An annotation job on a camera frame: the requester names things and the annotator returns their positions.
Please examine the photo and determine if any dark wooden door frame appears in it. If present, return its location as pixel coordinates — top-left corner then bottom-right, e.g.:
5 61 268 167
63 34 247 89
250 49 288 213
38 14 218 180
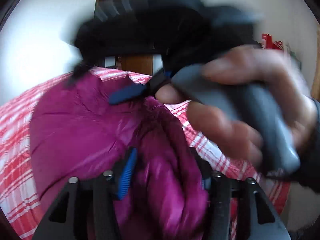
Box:
94 0 120 22

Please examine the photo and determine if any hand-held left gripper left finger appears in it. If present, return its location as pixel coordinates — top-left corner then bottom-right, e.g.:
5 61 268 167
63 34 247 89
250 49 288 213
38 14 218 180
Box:
32 147 138 240

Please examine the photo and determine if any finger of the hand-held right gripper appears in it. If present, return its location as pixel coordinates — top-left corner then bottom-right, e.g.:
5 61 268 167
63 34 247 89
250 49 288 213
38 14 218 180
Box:
109 70 173 105

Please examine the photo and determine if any magenta down jacket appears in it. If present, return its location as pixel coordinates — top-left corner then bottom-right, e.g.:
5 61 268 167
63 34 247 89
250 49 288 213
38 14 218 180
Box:
29 74 210 240

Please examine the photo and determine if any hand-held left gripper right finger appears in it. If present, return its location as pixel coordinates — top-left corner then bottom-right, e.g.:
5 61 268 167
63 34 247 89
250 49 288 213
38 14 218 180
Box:
190 147 290 240

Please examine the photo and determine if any person's right hand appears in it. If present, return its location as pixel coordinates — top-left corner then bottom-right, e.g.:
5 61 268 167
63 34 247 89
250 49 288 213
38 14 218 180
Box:
155 45 317 168

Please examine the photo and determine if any red item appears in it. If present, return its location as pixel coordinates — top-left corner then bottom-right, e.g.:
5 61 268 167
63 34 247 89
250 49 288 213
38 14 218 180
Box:
261 32 283 51

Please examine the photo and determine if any bed with red plaid sheet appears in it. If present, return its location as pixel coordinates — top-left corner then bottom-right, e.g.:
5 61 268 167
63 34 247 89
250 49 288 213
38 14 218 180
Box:
0 66 293 240

